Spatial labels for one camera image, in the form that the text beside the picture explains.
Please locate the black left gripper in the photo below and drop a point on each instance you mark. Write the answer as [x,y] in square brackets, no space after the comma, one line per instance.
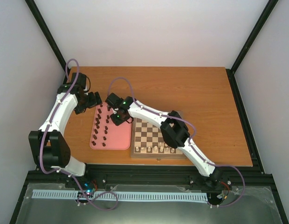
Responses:
[79,109]

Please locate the light blue cable duct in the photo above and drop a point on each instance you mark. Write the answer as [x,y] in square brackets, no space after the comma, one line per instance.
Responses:
[121,196]

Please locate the pink plastic tray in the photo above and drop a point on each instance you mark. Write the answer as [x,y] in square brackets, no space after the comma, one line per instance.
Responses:
[118,137]

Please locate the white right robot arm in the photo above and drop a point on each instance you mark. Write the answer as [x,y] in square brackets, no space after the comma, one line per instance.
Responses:
[174,131]

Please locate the wooden chess board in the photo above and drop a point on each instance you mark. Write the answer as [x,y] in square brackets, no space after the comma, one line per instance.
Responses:
[144,134]

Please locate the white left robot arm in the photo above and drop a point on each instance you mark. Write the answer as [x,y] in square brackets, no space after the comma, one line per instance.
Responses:
[49,148]

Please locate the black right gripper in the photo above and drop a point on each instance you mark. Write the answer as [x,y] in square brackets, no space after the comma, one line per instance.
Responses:
[116,122]

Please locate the black aluminium frame rail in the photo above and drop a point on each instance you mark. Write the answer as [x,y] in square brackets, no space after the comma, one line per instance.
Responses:
[211,103]

